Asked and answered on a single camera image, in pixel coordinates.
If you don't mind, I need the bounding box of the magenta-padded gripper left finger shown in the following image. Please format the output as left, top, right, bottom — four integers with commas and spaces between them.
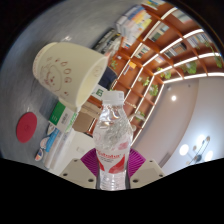
59, 148, 100, 190

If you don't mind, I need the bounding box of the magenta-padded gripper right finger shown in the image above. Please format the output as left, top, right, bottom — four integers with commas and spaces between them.
128, 148, 166, 190

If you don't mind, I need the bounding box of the clear plastic water bottle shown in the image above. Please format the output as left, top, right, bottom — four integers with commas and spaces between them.
92, 90, 134, 192

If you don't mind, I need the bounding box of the white counter with dark top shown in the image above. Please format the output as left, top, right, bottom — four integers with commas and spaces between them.
59, 129, 98, 174

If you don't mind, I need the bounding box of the small oval colourful sticker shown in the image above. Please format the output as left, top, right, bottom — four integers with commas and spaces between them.
45, 123, 56, 136
39, 136, 51, 150
34, 147, 45, 163

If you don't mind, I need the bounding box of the branched ceiling lamp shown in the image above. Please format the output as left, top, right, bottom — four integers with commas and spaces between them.
178, 134, 215, 166

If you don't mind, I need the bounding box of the tan chair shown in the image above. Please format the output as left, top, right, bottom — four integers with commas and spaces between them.
73, 99, 103, 135

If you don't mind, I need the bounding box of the green and white box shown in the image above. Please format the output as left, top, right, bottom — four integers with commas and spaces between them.
48, 100, 80, 134

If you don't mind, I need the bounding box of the wooden artist mannequin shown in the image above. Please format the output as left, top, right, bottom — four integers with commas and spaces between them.
124, 99, 146, 123

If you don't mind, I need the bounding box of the flat round red coaster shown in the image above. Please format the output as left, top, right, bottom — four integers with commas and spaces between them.
15, 111, 39, 144

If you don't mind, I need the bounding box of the small green and white carton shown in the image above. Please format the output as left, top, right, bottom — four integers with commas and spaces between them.
91, 84, 109, 100

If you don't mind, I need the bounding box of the dark chair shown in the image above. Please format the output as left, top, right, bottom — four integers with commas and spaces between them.
98, 66, 119, 91

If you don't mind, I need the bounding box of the cream mug with cartoon print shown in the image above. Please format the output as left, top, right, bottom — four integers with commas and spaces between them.
32, 41, 110, 113

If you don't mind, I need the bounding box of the wooden shelf unit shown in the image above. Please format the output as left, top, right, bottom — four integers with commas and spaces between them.
106, 0, 224, 145

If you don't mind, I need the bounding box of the stack of dark books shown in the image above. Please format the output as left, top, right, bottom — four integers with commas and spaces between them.
91, 29, 121, 55

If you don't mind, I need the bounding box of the stack of colourful books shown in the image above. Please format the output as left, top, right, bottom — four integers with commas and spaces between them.
114, 4, 153, 46

